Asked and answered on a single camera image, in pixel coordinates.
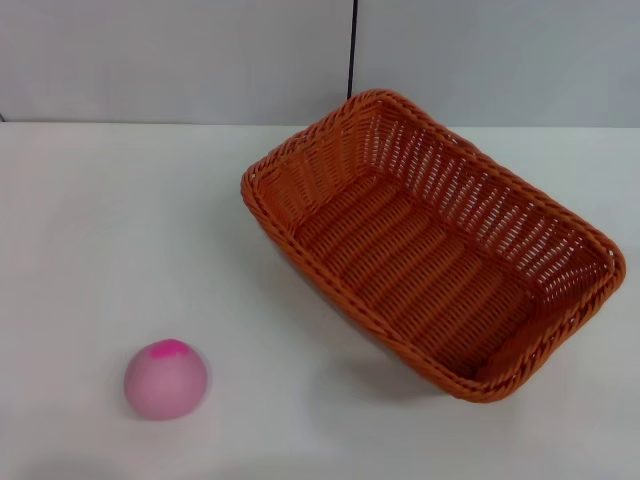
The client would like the pink round peach toy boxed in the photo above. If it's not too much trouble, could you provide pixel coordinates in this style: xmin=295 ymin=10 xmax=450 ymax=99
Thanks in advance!
xmin=123 ymin=338 xmax=213 ymax=422

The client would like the black vertical wall strip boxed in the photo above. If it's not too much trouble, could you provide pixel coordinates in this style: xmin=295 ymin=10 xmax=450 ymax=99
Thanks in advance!
xmin=346 ymin=0 xmax=361 ymax=99

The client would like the orange woven plastic basket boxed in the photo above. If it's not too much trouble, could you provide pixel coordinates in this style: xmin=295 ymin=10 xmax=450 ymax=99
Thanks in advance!
xmin=240 ymin=88 xmax=628 ymax=404

